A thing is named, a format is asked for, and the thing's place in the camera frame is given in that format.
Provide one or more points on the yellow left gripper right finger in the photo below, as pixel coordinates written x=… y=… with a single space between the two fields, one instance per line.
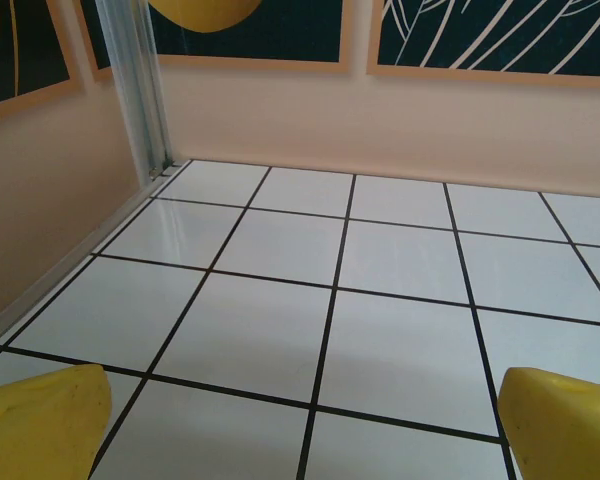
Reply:
x=565 y=430

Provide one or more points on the aluminium corner post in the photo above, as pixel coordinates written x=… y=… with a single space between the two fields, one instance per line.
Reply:
x=135 y=100

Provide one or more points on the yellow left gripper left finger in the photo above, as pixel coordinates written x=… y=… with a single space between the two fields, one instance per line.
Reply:
x=40 y=425

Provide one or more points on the wall panel with golden oval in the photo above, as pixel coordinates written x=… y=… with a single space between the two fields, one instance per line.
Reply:
x=280 y=30

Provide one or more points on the aluminium table edge rail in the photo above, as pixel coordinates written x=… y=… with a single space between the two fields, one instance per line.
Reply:
x=80 y=257

